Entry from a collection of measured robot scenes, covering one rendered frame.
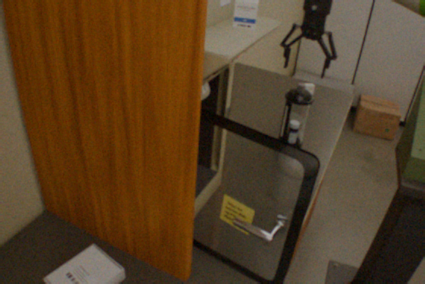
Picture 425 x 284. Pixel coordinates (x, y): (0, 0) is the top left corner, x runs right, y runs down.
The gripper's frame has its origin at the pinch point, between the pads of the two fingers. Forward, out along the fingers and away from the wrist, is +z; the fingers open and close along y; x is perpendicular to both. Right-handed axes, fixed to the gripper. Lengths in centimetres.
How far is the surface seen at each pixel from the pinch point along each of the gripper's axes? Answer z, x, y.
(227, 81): -3.7, -34.4, -14.8
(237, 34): -24, -53, -6
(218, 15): -26, -48, -13
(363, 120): 112, 206, 30
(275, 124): 33.0, 13.9, -9.6
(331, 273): 125, 28, 38
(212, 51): -24, -65, -6
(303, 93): 8.9, -0.6, 1.8
